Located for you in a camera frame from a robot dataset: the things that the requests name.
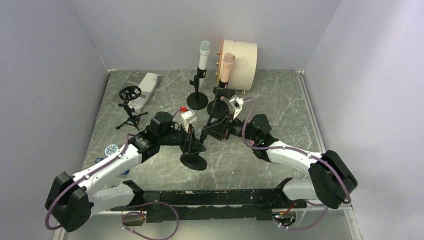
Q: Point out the black round-base mic stand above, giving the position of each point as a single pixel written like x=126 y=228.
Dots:
x=217 y=108
x=197 y=100
x=193 y=161

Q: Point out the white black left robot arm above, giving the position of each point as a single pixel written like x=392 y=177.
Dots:
x=73 y=199

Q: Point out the cream cylindrical speaker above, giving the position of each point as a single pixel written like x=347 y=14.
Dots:
x=243 y=70

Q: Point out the white microphone silver grille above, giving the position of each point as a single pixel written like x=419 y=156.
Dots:
x=204 y=50

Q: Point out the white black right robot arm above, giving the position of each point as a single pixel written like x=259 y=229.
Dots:
x=327 y=178

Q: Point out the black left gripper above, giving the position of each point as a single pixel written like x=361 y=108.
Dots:
x=190 y=140

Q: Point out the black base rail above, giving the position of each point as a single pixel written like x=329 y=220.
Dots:
x=260 y=204

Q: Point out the blue box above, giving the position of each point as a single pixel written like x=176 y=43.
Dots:
x=98 y=159

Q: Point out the peach microphone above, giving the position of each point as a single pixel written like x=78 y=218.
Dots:
x=226 y=63

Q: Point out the grey white booklet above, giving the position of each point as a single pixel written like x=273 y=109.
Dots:
x=146 y=81

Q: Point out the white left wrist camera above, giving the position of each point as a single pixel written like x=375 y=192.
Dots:
x=188 y=117

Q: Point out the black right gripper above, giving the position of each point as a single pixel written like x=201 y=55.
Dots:
x=224 y=129

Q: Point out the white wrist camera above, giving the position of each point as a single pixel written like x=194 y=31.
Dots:
x=188 y=117
x=236 y=106

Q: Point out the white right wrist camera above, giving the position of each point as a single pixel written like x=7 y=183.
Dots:
x=236 y=106

